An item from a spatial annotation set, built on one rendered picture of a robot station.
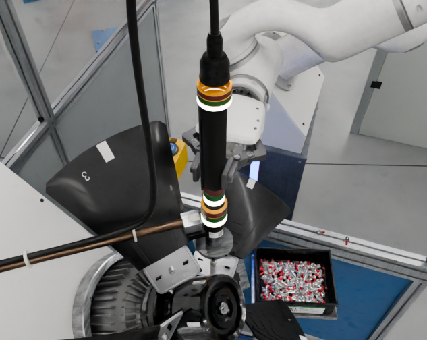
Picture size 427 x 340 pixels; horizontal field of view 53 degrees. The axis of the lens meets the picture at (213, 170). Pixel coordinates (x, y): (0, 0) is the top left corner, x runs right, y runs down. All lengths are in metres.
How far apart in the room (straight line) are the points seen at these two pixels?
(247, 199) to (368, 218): 1.59
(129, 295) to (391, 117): 2.25
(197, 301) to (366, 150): 2.22
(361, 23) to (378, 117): 2.15
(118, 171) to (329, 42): 0.40
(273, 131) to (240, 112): 0.70
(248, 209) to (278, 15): 0.44
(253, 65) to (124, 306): 0.49
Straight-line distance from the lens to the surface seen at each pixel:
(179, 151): 1.22
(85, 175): 0.74
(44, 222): 0.92
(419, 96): 2.75
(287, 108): 1.33
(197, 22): 3.87
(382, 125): 2.89
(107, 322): 0.89
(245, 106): 0.70
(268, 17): 0.72
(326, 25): 0.73
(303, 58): 1.28
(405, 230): 2.54
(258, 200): 0.99
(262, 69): 0.77
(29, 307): 0.89
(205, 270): 0.86
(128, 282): 0.87
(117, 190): 0.74
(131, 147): 0.74
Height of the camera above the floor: 1.95
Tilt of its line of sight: 49 degrees down
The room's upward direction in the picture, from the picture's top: straight up
